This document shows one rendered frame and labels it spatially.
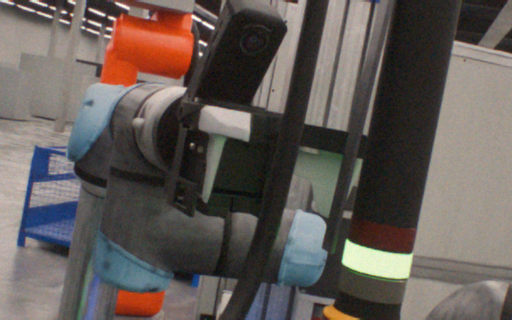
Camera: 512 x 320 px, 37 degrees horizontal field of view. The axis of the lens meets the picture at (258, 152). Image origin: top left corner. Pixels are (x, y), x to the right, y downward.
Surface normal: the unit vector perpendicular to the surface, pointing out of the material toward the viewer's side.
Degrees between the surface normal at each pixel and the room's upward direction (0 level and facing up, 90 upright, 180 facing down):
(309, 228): 49
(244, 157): 90
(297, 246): 80
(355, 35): 90
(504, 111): 91
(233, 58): 121
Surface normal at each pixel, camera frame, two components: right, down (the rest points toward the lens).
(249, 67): 0.24, 0.62
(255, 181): 0.42, 0.12
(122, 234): -0.27, 0.00
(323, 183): -0.73, -0.03
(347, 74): 0.00, 0.06
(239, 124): -0.34, -0.79
